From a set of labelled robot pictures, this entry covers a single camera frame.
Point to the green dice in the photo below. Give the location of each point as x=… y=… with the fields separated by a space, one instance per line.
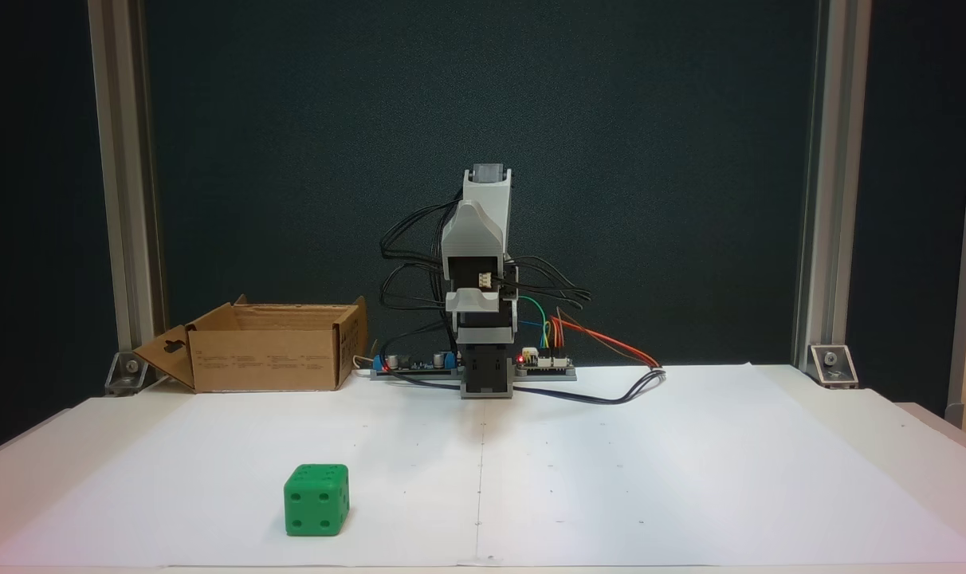
x=316 y=502

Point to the grey board mounting plate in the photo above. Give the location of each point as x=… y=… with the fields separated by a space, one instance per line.
x=547 y=375

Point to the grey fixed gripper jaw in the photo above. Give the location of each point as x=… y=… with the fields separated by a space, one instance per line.
x=479 y=304

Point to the aluminium corner bracket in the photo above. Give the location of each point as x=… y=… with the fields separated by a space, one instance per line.
x=128 y=375
x=832 y=367

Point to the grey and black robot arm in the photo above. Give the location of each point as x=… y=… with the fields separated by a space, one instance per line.
x=487 y=191

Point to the aluminium frame post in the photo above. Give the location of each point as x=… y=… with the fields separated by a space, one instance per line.
x=832 y=159
x=128 y=159

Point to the grey pivoting gripper jaw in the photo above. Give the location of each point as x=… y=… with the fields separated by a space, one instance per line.
x=471 y=235

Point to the brown cardboard box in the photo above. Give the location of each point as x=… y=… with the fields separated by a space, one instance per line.
x=260 y=367

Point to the blue circuit board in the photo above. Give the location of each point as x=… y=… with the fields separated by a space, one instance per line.
x=419 y=365

